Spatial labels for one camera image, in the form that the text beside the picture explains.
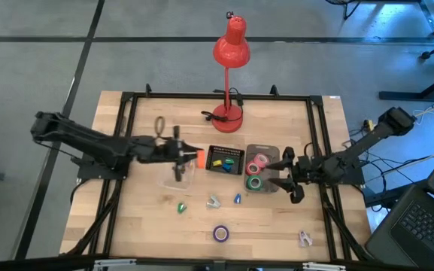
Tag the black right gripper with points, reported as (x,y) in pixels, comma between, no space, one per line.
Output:
(307,169)

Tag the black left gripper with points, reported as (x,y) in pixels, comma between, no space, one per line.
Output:
(164,150)

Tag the orange tape roll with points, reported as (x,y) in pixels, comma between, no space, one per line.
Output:
(201,162)

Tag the pink tape roll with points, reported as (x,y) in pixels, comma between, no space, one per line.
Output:
(267,160)

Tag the green tape roll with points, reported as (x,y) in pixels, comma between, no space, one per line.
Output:
(248,183)

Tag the blue mini stapler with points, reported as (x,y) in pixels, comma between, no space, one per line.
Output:
(226,168)
(237,199)

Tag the green mini stapler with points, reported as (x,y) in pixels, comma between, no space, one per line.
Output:
(181,208)
(230,161)

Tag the white staple remover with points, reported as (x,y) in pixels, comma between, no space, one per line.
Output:
(213,204)

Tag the purple tape roll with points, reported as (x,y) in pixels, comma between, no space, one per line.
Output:
(214,233)

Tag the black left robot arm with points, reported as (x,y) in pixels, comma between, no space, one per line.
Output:
(88,141)

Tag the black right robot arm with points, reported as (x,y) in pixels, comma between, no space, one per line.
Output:
(356,152)

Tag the red tape roll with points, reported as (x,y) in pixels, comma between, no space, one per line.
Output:
(247,168)

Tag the smoky grey plastic container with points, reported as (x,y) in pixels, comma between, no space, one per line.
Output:
(273,150)

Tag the clear plastic container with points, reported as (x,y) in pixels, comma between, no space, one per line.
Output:
(166,180)

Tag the black mesh basket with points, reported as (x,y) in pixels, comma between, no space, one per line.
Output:
(238,167)

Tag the yellow power plug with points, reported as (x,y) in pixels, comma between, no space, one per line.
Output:
(368,123)

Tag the red desk lamp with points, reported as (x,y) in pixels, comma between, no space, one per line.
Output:
(231,50)

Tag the black table foot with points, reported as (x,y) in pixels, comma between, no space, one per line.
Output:
(408,96)

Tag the black laptop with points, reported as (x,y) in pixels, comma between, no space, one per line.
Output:
(423,226)

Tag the black aluminium table frame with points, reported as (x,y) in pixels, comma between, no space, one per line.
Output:
(186,96)

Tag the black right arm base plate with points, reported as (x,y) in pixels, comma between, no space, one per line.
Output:
(352,180)

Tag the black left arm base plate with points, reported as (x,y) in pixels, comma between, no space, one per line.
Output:
(100,174)

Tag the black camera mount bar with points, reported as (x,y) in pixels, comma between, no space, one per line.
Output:
(32,263)

